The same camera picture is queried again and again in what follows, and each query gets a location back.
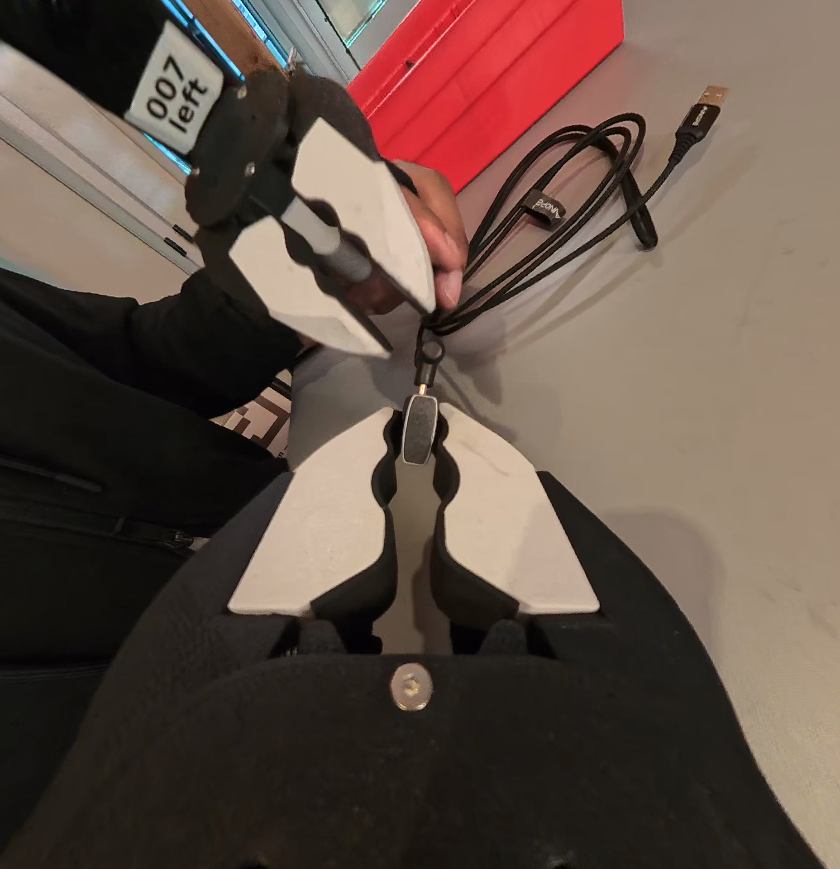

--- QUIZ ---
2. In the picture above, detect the person in black jacket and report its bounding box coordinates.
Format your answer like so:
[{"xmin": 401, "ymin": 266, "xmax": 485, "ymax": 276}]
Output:
[{"xmin": 0, "ymin": 407, "xmax": 292, "ymax": 843}]

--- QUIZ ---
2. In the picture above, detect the person's left hand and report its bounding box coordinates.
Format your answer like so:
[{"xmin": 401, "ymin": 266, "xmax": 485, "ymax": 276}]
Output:
[{"xmin": 391, "ymin": 159, "xmax": 470, "ymax": 313}]

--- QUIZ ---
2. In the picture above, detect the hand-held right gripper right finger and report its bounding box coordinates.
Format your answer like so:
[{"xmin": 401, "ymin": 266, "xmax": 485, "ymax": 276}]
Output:
[{"xmin": 430, "ymin": 404, "xmax": 601, "ymax": 642}]

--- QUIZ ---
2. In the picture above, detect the silver black cable connector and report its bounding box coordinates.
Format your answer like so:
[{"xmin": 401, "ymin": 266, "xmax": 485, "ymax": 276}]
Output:
[{"xmin": 282, "ymin": 199, "xmax": 379, "ymax": 289}]

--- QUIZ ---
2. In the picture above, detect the wooden post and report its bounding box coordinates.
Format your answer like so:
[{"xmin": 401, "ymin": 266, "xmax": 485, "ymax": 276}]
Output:
[{"xmin": 182, "ymin": 0, "xmax": 295, "ymax": 76}]

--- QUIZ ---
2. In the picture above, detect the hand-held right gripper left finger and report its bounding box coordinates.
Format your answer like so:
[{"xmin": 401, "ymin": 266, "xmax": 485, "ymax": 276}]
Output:
[{"xmin": 228, "ymin": 407, "xmax": 401, "ymax": 639}]

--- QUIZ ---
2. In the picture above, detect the grey usb hub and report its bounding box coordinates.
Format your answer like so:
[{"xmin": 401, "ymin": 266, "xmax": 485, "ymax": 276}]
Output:
[{"xmin": 401, "ymin": 394, "xmax": 441, "ymax": 467}]

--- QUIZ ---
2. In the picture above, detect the black braided usb cable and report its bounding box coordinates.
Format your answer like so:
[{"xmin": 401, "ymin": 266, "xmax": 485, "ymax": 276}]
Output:
[{"xmin": 427, "ymin": 85, "xmax": 730, "ymax": 337}]

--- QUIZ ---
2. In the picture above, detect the black white marker card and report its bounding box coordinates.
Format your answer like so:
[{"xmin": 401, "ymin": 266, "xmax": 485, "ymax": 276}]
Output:
[{"xmin": 213, "ymin": 370, "xmax": 293, "ymax": 457}]

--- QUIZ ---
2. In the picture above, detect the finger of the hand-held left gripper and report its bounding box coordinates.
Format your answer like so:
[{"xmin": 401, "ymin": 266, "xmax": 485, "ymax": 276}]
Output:
[
  {"xmin": 290, "ymin": 115, "xmax": 439, "ymax": 315},
  {"xmin": 226, "ymin": 216, "xmax": 395, "ymax": 361}
]

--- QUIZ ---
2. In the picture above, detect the red storage bin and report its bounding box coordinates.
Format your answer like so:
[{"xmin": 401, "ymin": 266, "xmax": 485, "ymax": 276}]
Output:
[{"xmin": 345, "ymin": 0, "xmax": 626, "ymax": 194}]

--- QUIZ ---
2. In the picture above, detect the person's left forearm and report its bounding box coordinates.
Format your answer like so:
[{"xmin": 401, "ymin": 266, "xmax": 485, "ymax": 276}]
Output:
[{"xmin": 0, "ymin": 261, "xmax": 309, "ymax": 435}]

